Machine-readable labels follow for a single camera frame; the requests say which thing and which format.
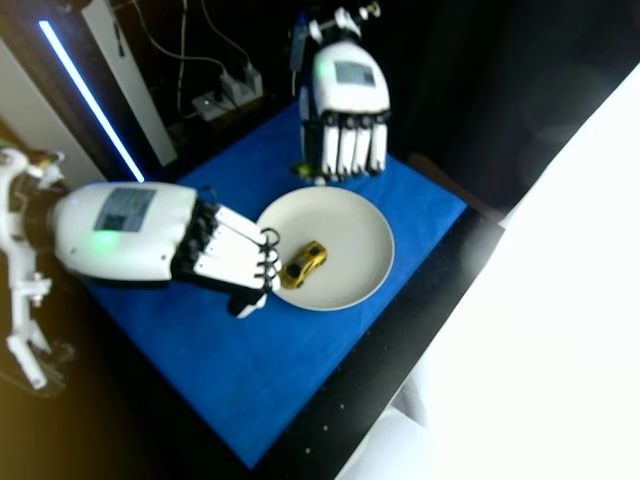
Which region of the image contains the white power strip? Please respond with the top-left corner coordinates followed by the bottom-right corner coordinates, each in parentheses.
top-left (218, 63), bottom-right (265, 104)

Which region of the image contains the white round plate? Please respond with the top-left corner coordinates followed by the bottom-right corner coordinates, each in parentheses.
top-left (255, 187), bottom-right (396, 313)

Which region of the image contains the yellow small object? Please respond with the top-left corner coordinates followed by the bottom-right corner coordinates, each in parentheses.
top-left (279, 240), bottom-right (330, 290)

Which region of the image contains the white backdrop sheet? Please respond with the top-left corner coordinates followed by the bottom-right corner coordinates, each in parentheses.
top-left (339, 64), bottom-right (640, 480)

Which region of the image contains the white upright panel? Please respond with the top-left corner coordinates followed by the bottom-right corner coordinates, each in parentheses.
top-left (81, 0), bottom-right (180, 168)

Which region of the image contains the glowing white light strip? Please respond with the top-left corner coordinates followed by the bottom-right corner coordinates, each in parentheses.
top-left (38, 19), bottom-right (146, 184)

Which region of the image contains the white adapter box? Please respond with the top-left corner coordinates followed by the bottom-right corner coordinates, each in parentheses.
top-left (191, 91), bottom-right (237, 122)

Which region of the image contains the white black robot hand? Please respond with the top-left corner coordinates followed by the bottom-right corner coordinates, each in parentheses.
top-left (52, 182), bottom-right (282, 320)
top-left (298, 39), bottom-right (392, 187)

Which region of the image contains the blue table cloth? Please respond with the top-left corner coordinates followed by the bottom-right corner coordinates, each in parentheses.
top-left (84, 99), bottom-right (469, 471)

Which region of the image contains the thin pale cable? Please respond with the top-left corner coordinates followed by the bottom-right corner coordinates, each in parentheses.
top-left (130, 0), bottom-right (231, 76)
top-left (175, 0), bottom-right (201, 121)

